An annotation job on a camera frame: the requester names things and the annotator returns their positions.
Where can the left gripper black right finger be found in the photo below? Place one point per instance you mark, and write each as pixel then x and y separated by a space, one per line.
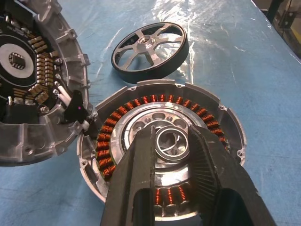
pixel 221 179

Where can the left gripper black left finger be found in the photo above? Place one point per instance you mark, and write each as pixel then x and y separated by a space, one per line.
pixel 127 179

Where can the silver motor lid circuit board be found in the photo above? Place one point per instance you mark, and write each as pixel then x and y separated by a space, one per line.
pixel 70 58

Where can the silver spoked rotor black rim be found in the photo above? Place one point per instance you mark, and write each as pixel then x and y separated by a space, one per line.
pixel 145 41

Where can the blue table mat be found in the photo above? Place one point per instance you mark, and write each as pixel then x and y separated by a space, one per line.
pixel 235 75

